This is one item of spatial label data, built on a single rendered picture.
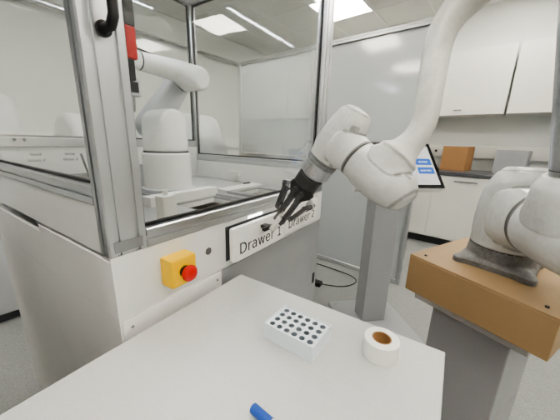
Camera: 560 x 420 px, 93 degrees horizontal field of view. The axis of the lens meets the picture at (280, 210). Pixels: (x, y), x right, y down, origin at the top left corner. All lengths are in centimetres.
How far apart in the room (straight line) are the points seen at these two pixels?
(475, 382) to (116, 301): 96
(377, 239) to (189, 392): 139
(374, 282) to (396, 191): 127
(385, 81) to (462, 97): 166
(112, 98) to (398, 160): 59
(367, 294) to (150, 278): 145
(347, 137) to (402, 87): 178
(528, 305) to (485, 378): 31
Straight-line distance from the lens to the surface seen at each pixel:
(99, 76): 62
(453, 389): 110
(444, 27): 78
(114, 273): 66
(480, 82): 400
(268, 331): 64
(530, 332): 82
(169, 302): 77
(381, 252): 178
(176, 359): 64
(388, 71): 250
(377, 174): 64
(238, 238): 83
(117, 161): 62
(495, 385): 102
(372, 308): 196
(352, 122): 69
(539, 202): 72
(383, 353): 62
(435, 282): 87
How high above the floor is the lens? 119
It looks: 15 degrees down
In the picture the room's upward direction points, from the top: 2 degrees clockwise
